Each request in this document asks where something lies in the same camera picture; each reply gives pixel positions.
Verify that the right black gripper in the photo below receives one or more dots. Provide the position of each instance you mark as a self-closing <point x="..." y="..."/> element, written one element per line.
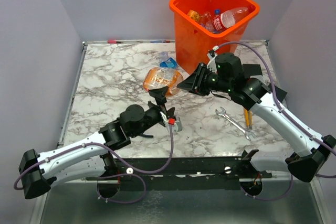
<point x="194" y="83"/>

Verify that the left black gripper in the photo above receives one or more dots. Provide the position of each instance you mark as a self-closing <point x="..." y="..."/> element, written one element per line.
<point x="159" y="95"/>

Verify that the crushed orange label bottle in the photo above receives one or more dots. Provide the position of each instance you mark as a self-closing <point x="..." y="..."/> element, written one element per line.
<point x="159" y="77"/>

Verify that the light blue label bottle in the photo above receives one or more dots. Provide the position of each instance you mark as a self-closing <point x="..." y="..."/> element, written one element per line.
<point x="167" y="61"/>

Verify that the Pepsi bottle blue cap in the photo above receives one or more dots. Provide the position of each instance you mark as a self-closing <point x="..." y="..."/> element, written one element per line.
<point x="204" y="18"/>

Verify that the orange juice small bottle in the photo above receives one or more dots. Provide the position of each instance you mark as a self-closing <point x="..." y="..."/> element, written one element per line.
<point x="194" y="15"/>

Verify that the red white label bottle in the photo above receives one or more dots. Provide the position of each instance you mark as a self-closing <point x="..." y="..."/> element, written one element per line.
<point x="228" y="19"/>

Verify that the blue label slim bottle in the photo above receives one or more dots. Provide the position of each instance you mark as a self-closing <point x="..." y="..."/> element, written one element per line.
<point x="217" y="11"/>

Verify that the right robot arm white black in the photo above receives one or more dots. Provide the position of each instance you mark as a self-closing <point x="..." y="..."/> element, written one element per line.
<point x="225" y="73"/>

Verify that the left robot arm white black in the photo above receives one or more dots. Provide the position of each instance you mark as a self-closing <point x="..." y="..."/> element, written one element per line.
<point x="92" y="156"/>

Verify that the orange plastic bin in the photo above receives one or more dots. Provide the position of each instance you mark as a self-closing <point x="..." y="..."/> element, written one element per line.
<point x="192" y="41"/>

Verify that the blue red pen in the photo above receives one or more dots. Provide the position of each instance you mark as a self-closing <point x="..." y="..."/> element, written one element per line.
<point x="160" y="41"/>

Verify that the black flat box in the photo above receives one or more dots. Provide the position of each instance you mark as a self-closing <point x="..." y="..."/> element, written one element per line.
<point x="251" y="70"/>

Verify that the red marker pen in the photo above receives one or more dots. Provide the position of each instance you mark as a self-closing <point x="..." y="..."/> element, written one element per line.
<point x="114" y="42"/>

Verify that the silver wrench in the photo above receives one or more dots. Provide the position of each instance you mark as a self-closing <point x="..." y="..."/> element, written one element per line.
<point x="248" y="134"/>

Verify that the black square pad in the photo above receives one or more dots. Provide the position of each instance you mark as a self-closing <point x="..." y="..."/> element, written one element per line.
<point x="280" y="94"/>

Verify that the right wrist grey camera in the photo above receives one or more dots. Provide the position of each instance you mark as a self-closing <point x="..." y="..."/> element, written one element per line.
<point x="212" y="54"/>

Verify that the blue handled pliers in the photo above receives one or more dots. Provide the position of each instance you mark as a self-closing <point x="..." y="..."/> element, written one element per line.
<point x="146" y="136"/>

